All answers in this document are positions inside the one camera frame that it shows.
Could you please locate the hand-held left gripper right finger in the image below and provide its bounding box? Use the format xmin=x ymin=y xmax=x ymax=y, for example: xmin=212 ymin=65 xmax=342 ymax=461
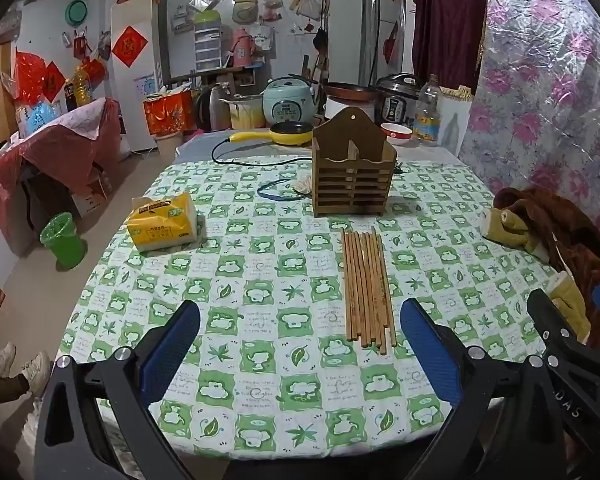
xmin=400 ymin=297 xmax=573 ymax=480

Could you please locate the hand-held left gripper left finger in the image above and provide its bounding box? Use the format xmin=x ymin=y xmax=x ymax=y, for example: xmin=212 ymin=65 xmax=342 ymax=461
xmin=32 ymin=300 xmax=201 ymax=480

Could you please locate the bundle of wooden chopsticks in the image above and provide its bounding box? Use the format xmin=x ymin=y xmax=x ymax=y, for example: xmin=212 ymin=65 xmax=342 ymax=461
xmin=341 ymin=226 xmax=398 ymax=352

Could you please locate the brown wooden chopstick holder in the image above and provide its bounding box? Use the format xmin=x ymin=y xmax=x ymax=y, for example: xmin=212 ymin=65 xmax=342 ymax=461
xmin=311 ymin=106 xmax=397 ymax=218

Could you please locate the brown fleece jacket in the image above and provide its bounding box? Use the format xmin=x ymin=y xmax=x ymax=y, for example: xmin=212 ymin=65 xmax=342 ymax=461
xmin=482 ymin=187 xmax=600 ymax=356

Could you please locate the yellow tissue pack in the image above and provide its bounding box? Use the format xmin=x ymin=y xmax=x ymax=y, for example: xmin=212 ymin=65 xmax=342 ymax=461
xmin=126 ymin=193 xmax=206 ymax=252

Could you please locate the green checked tablecloth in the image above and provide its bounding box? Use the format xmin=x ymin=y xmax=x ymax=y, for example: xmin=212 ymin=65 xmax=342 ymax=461
xmin=60 ymin=152 xmax=566 ymax=466

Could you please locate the white sneaker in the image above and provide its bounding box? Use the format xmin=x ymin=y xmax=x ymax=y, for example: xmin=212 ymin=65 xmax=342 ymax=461
xmin=20 ymin=351 xmax=52 ymax=395
xmin=0 ymin=342 xmax=17 ymax=376

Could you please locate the green waste bin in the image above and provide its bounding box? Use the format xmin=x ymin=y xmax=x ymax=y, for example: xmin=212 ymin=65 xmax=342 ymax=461
xmin=40 ymin=212 xmax=87 ymax=270

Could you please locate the brown trouser leg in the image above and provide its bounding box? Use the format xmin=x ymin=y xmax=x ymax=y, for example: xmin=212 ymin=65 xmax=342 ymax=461
xmin=0 ymin=342 xmax=31 ymax=403

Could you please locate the red and white bowl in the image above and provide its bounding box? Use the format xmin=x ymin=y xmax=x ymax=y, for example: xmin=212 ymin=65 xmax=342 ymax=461
xmin=380 ymin=122 xmax=414 ymax=147

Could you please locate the red plastic cover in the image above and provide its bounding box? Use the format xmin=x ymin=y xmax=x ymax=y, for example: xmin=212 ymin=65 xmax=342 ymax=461
xmin=0 ymin=97 xmax=123 ymax=256

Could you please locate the clear plastic bottle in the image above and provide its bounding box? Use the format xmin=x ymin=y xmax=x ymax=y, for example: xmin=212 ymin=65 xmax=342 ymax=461
xmin=413 ymin=74 xmax=443 ymax=147

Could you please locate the red gift bag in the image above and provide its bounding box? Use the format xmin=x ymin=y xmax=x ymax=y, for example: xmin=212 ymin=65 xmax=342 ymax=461
xmin=143 ymin=89 xmax=196 ymax=137

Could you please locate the stainless steel kettle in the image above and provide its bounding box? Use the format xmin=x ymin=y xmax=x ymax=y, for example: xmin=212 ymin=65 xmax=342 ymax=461
xmin=196 ymin=83 xmax=231 ymax=131

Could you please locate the floral plastic sheet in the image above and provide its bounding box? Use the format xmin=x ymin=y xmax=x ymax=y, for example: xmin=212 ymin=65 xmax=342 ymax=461
xmin=460 ymin=0 xmax=600 ymax=251

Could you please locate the white refrigerator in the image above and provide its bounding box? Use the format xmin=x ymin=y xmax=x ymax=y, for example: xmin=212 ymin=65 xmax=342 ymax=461
xmin=111 ymin=0 xmax=170 ymax=153

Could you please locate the cream pot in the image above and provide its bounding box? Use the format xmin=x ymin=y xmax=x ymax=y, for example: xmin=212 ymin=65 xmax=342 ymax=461
xmin=220 ymin=95 xmax=266 ymax=131

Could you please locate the yellow electric frying pan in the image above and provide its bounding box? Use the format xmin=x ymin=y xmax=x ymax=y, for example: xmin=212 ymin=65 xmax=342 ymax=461
xmin=230 ymin=121 xmax=314 ymax=147

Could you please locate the silver black pressure cooker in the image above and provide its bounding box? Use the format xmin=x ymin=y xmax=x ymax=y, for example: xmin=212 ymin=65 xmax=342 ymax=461
xmin=375 ymin=73 xmax=423 ymax=128

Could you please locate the white cooker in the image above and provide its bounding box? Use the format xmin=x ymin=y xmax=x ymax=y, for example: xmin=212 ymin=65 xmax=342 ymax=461
xmin=324 ymin=97 xmax=377 ymax=120

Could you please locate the light blue package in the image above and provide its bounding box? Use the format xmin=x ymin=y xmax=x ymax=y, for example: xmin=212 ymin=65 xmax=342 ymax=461
xmin=15 ymin=100 xmax=63 ymax=136

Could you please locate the light blue rice cooker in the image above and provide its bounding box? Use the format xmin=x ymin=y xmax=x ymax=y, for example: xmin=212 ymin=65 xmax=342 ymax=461
xmin=263 ymin=76 xmax=316 ymax=128

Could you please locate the yellow oil bottle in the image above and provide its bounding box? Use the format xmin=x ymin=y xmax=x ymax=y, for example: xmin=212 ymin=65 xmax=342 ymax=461
xmin=73 ymin=65 xmax=92 ymax=107

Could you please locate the small red diamond paper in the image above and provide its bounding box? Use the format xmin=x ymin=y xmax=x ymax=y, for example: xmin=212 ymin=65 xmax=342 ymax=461
xmin=42 ymin=61 xmax=66 ymax=103

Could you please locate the plastic drawer unit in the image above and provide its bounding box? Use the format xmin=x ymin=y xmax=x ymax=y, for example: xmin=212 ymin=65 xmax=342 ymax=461
xmin=194 ymin=10 xmax=223 ymax=72

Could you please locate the red diamond paper on refrigerator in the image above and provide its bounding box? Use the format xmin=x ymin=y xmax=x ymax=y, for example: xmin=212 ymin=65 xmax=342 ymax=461
xmin=111 ymin=24 xmax=148 ymax=67

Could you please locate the pink thermos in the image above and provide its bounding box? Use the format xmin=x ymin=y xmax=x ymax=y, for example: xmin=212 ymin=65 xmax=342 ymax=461
xmin=230 ymin=28 xmax=256 ymax=67

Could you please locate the red foil decoration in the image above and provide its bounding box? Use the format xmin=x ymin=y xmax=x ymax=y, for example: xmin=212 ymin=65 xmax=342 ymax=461
xmin=14 ymin=50 xmax=46 ymax=106

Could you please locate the dark red curtain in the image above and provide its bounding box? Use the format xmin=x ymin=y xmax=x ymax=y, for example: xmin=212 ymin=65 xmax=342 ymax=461
xmin=412 ymin=0 xmax=488 ymax=91

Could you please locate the yellow hanging bag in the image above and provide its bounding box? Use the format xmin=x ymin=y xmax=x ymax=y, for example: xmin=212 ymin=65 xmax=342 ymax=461
xmin=232 ymin=0 xmax=261 ymax=25

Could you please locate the green round plate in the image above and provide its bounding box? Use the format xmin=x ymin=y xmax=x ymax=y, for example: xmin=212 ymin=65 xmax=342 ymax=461
xmin=66 ymin=0 xmax=88 ymax=27

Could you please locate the blue cord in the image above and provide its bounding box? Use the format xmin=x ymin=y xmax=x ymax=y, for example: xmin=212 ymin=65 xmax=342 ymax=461
xmin=258 ymin=178 xmax=301 ymax=203

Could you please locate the black power cable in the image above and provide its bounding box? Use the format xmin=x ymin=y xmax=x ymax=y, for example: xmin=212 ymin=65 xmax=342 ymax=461
xmin=211 ymin=137 xmax=314 ymax=166

